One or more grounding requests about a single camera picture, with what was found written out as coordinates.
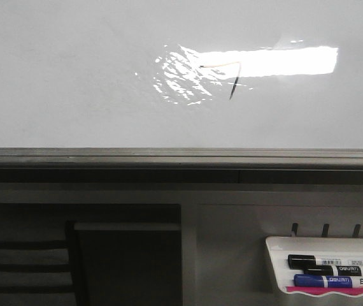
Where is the metal hook middle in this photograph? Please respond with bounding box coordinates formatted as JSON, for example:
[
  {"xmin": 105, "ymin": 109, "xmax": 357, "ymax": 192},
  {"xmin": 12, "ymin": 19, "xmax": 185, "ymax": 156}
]
[{"xmin": 321, "ymin": 223, "xmax": 330, "ymax": 238}]

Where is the metal hook right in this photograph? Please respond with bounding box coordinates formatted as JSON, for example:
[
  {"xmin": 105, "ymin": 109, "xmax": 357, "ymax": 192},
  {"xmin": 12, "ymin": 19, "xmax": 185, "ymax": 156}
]
[{"xmin": 352, "ymin": 224, "xmax": 361, "ymax": 238}]

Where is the metal hook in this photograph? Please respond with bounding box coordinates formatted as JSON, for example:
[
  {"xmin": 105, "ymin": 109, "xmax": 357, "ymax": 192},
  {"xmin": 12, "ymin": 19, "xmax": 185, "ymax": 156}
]
[
  {"xmin": 321, "ymin": 223, "xmax": 330, "ymax": 238},
  {"xmin": 352, "ymin": 224, "xmax": 361, "ymax": 238},
  {"xmin": 290, "ymin": 222, "xmax": 299, "ymax": 237}
]

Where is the white plastic marker tray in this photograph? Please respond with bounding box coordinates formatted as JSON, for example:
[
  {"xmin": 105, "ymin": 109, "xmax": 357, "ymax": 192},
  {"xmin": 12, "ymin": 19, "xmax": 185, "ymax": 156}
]
[{"xmin": 266, "ymin": 237, "xmax": 363, "ymax": 305}]

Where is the black capped marker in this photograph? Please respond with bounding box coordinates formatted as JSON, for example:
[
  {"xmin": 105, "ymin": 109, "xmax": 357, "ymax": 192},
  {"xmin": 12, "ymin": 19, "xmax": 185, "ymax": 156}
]
[
  {"xmin": 287, "ymin": 254, "xmax": 363, "ymax": 269},
  {"xmin": 303, "ymin": 265, "xmax": 363, "ymax": 277}
]

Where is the black capped marker middle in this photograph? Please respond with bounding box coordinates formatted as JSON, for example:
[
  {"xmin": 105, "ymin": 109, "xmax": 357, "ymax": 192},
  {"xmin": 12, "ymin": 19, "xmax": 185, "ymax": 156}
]
[{"xmin": 303, "ymin": 265, "xmax": 363, "ymax": 277}]

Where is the blue capped marker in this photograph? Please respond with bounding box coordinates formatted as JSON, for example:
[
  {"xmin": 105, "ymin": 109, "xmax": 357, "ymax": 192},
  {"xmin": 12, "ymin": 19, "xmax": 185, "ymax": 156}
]
[{"xmin": 294, "ymin": 274, "xmax": 363, "ymax": 288}]

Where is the dark cabinet panel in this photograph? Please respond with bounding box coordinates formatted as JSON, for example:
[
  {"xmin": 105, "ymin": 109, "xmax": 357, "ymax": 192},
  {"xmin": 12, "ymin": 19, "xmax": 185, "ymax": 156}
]
[{"xmin": 74, "ymin": 222, "xmax": 183, "ymax": 305}]

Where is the white whiteboard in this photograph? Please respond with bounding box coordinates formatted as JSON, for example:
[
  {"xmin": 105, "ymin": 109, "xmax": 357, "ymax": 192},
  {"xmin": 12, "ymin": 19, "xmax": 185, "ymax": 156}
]
[{"xmin": 0, "ymin": 1, "xmax": 363, "ymax": 169}]

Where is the metal hook left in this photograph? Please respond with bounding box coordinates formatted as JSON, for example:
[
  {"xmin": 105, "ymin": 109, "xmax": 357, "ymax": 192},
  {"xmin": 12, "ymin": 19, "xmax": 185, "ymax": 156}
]
[{"xmin": 290, "ymin": 222, "xmax": 299, "ymax": 237}]

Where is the black capped marker upper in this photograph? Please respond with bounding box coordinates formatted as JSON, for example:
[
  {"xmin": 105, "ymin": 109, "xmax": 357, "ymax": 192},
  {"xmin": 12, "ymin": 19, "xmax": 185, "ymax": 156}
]
[{"xmin": 287, "ymin": 254, "xmax": 363, "ymax": 269}]

